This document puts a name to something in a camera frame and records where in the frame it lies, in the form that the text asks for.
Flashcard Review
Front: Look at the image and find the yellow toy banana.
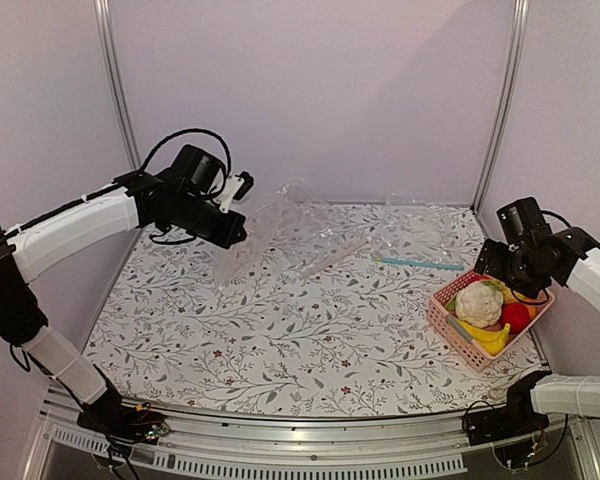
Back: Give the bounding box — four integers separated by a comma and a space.
457, 320, 510, 357

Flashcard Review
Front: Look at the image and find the red toy apple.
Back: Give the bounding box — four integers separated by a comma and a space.
500, 303, 532, 335

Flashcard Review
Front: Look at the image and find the yellow toy lemon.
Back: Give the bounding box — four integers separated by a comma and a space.
500, 285, 525, 305

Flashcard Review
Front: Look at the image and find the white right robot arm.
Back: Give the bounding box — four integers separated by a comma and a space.
474, 197, 600, 436

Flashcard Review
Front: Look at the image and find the aluminium front rail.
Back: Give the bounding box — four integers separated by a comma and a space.
24, 385, 600, 479

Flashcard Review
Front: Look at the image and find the left aluminium post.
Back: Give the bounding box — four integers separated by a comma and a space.
93, 0, 142, 170

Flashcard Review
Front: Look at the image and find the orange toy fruit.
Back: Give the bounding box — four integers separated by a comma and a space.
523, 303, 538, 322

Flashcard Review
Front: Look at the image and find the clear bag at back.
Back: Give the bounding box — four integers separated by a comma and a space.
273, 182, 371, 279

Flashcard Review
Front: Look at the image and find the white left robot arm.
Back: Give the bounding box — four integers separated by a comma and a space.
0, 145, 254, 434

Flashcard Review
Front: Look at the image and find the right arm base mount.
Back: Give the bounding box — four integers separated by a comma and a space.
462, 371, 549, 446

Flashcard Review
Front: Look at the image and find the white toy cauliflower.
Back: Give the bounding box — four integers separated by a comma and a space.
453, 280, 504, 328

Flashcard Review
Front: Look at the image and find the right aluminium post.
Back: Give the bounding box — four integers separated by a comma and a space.
471, 0, 530, 214

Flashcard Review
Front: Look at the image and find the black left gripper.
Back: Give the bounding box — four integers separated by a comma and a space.
172, 192, 247, 249

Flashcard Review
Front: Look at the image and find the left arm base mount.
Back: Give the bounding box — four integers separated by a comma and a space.
77, 386, 170, 445

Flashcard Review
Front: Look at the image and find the floral tablecloth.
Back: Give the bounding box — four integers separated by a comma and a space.
84, 205, 543, 417

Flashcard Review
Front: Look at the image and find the aluminium post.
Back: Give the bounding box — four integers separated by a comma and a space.
471, 0, 530, 214
93, 0, 142, 170

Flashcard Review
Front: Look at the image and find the clear zip top bag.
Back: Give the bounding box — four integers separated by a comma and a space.
212, 189, 292, 290

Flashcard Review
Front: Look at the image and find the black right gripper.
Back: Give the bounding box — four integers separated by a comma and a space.
473, 239, 546, 299

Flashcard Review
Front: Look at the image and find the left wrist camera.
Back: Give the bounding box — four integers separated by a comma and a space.
216, 171, 255, 214

